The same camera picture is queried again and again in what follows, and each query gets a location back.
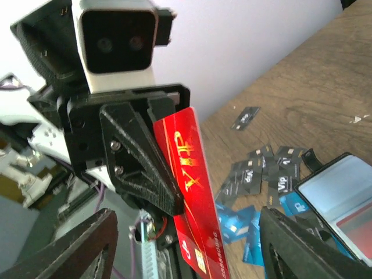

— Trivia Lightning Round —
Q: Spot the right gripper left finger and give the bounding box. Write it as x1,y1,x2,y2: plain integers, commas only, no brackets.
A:
1,209,118,278

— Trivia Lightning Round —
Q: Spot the black VIP card pile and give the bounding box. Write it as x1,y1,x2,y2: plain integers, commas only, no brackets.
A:
215,145,306,207

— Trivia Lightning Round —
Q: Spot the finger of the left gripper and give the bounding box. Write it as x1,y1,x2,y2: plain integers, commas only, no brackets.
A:
147,97,176,122
99,102,183,216

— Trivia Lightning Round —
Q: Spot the black card holder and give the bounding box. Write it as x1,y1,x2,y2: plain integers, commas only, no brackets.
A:
294,149,371,266

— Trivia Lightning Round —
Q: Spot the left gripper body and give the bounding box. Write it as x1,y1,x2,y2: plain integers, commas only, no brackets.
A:
58,84,190,174

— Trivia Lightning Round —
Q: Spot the lone black VIP card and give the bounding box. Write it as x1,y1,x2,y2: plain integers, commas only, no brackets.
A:
231,106,260,131

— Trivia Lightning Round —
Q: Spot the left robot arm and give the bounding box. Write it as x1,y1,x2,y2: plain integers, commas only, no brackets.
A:
1,1,190,216

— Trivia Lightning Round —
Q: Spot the black aluminium frame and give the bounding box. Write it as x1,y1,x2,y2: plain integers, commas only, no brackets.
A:
58,185,204,279

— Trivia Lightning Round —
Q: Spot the red VIP card 839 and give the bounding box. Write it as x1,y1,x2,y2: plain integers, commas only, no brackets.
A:
337,206,371,261

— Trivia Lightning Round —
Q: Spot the red VIP card 840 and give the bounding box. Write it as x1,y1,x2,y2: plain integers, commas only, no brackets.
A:
153,107,230,278

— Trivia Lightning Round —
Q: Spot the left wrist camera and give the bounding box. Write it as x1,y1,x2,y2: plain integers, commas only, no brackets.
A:
71,1,177,94

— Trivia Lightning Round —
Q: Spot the blue VIP card pile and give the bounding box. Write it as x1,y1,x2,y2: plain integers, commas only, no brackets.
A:
216,192,310,266

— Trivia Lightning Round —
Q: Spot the white slotted cable duct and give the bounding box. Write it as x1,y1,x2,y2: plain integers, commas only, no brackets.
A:
139,210,160,279

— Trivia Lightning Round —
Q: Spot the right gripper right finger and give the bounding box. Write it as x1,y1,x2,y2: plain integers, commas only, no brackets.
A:
259,207,368,279

